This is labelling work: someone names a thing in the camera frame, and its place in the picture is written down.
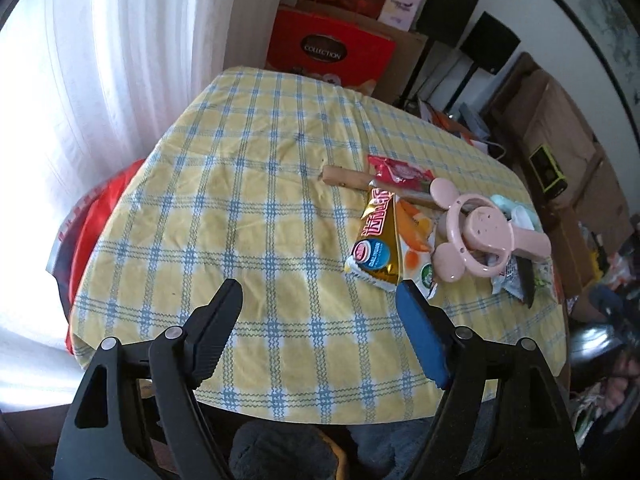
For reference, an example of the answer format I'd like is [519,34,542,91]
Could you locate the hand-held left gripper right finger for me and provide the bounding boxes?
[395,280,583,480]

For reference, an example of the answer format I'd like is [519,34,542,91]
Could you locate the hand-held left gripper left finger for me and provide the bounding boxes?
[52,278,244,480]

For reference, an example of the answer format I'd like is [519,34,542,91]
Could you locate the orange white snack packet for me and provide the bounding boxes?
[395,199,440,301]

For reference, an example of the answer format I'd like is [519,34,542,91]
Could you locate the gold snack packet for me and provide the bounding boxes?
[344,186,403,292]

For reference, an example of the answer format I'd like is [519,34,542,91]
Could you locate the light teal handheld fan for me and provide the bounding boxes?
[489,194,543,236]

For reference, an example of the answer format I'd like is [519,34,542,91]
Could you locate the pink mouse-eared handheld fan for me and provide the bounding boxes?
[429,176,552,285]

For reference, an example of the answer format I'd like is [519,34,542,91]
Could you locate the wooden chopsticks pack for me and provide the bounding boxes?
[320,164,443,209]

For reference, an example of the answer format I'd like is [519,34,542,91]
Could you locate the black flat tool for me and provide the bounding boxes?
[515,255,538,308]

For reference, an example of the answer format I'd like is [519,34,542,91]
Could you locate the light blue white packet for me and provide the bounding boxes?
[490,255,556,306]

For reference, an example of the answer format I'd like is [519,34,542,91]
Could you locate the person's grey trousers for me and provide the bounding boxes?
[230,417,441,480]

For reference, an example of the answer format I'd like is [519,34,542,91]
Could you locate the yellow checked tablecloth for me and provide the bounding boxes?
[67,65,568,423]

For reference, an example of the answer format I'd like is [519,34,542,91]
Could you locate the lime green black device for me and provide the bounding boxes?
[529,144,568,196]

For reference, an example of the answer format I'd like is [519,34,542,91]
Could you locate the red cloth on chair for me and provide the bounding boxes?
[47,157,151,356]

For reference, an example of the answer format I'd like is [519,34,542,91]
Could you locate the red snack packet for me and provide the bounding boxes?
[367,155,435,186]

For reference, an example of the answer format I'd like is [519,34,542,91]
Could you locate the brown sofa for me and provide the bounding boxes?
[487,52,636,301]

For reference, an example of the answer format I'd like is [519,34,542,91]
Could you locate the black speaker stand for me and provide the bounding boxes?
[445,57,481,111]
[400,40,436,106]

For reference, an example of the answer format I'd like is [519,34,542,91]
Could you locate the large brown carton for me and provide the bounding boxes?
[345,22,431,106]

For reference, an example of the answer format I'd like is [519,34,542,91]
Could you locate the black speaker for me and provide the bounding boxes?
[416,0,480,47]
[459,11,522,75]

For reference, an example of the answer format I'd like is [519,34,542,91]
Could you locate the white curtain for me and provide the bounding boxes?
[0,0,286,401]

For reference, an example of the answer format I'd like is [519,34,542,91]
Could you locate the bright red gift box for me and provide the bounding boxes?
[265,7,398,88]

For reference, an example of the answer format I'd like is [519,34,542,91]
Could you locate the white pink box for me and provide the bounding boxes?
[377,0,426,31]

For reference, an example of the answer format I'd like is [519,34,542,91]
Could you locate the black framed wall picture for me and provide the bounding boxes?
[547,0,640,126]

